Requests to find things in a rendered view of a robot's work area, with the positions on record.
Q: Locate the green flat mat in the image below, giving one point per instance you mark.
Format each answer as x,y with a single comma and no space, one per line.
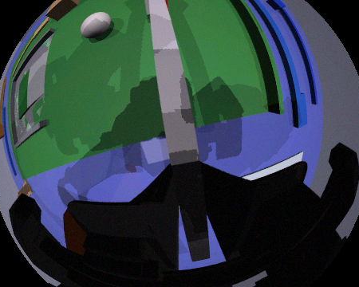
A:
102,93

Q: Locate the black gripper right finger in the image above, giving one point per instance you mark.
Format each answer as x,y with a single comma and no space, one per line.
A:
232,202

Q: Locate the grey ball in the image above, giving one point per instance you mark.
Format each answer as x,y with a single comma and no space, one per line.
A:
95,25

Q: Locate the grey flat bar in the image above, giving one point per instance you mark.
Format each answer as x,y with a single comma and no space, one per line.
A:
273,168

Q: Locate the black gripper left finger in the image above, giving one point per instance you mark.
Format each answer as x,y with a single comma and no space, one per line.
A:
153,215

